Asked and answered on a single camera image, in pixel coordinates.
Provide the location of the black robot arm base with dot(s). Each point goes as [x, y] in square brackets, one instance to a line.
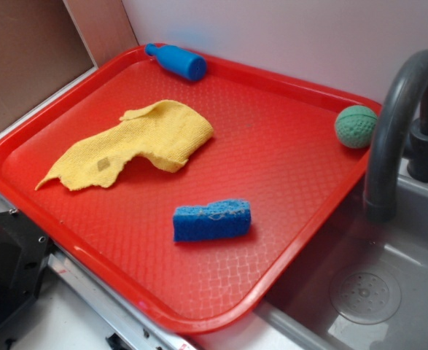
[24, 251]

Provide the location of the blue sponge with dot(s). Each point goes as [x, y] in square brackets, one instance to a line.
[218, 220]

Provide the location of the yellow cloth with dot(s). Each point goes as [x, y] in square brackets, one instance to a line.
[165, 133]

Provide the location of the red plastic tray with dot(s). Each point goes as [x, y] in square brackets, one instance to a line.
[274, 145]

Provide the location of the blue plastic bottle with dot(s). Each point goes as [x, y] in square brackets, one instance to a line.
[176, 60]

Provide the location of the green textured ball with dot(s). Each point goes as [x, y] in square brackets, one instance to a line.
[354, 126]

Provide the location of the grey plastic sink basin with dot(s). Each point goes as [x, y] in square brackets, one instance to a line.
[359, 284]

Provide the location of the grey toy faucet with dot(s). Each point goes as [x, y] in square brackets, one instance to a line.
[401, 132]

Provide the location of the brown cardboard panel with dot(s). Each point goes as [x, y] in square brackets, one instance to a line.
[46, 45]

